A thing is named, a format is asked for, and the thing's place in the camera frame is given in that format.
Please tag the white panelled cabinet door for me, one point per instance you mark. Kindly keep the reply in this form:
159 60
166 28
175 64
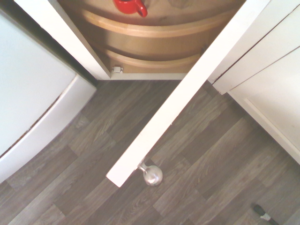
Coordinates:
272 93

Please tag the white cabinet on right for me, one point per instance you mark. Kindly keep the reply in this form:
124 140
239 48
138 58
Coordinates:
253 42

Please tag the wooden lazy susan shelf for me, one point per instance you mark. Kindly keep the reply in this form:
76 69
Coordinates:
150 28
152 63

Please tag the white magnetic door catch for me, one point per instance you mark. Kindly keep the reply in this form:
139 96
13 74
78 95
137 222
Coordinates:
117 69

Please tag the round silver door knob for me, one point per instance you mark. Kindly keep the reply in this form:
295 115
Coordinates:
153 176

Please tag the red ceramic mug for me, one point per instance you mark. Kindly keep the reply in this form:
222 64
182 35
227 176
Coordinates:
131 5

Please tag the white dishwasher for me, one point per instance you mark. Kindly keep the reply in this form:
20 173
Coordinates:
30 89

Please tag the black and white tool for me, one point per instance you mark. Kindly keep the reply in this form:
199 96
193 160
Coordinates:
263 214

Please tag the white cabinet frame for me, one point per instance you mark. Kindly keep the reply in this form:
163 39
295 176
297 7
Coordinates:
70 39

